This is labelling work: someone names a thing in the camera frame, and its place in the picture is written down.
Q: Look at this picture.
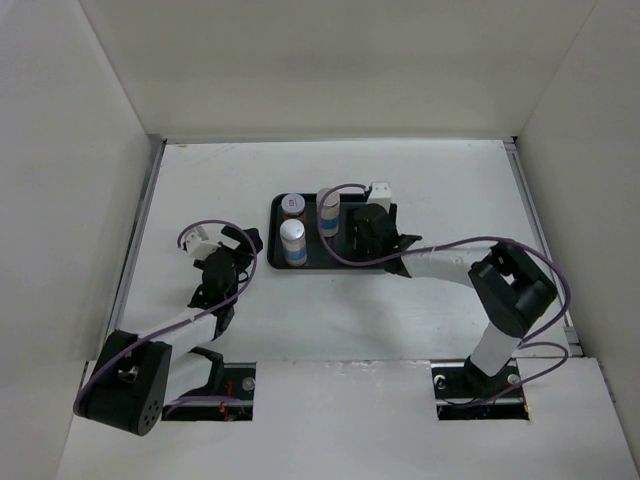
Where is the tall white shaker blue band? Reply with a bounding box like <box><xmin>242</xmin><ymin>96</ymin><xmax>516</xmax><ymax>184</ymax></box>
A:
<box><xmin>316</xmin><ymin>187</ymin><xmax>340</xmax><ymax>238</ymax></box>

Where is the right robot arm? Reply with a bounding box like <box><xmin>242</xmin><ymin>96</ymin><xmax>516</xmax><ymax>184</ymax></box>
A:
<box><xmin>353</xmin><ymin>204</ymin><xmax>558</xmax><ymax>396</ymax></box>

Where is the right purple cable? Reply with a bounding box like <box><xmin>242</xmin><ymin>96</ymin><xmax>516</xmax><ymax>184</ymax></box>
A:
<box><xmin>318</xmin><ymin>182</ymin><xmax>574</xmax><ymax>406</ymax></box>

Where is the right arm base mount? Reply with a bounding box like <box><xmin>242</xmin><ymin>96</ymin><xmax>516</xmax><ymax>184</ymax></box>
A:
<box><xmin>431</xmin><ymin>361</ymin><xmax>529</xmax><ymax>421</ymax></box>

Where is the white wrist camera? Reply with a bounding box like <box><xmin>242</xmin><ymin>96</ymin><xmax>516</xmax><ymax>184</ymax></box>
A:
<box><xmin>182</xmin><ymin>226</ymin><xmax>218</xmax><ymax>261</ymax></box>
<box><xmin>366</xmin><ymin>181</ymin><xmax>392</xmax><ymax>211</ymax></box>

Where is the black plastic tray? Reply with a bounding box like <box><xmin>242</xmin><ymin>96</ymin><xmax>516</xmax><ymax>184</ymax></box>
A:
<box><xmin>266</xmin><ymin>193</ymin><xmax>367</xmax><ymax>271</ymax></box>

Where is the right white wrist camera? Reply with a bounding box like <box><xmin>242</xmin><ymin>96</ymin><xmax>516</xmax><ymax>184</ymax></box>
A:
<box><xmin>366</xmin><ymin>181</ymin><xmax>392</xmax><ymax>211</ymax></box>

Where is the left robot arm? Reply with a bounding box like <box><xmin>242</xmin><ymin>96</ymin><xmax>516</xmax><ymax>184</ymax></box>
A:
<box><xmin>73</xmin><ymin>220</ymin><xmax>263</xmax><ymax>436</ymax></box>

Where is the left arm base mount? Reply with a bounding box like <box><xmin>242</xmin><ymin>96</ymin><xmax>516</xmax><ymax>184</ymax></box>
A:
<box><xmin>162</xmin><ymin>347</ymin><xmax>257</xmax><ymax>422</ymax></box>

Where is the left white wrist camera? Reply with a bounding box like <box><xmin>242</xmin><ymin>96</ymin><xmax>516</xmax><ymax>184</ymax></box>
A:
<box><xmin>182</xmin><ymin>226</ymin><xmax>218</xmax><ymax>261</ymax></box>

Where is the brown spice jar white lid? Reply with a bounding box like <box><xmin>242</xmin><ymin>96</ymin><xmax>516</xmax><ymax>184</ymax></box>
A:
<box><xmin>280</xmin><ymin>193</ymin><xmax>306</xmax><ymax>223</ymax></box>

